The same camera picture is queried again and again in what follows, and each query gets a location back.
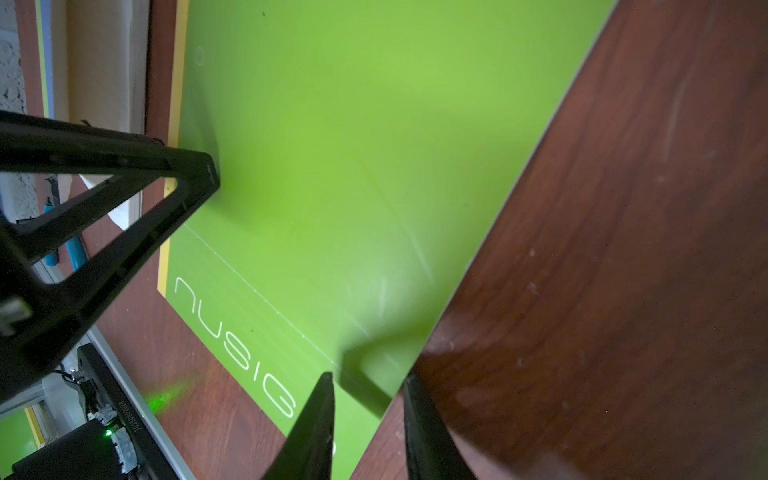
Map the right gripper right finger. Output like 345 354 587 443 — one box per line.
403 373 476 480

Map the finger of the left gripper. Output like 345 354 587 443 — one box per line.
0 110 221 403

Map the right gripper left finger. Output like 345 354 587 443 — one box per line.
263 372 335 480

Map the notebook angled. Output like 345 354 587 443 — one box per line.
161 1 614 479

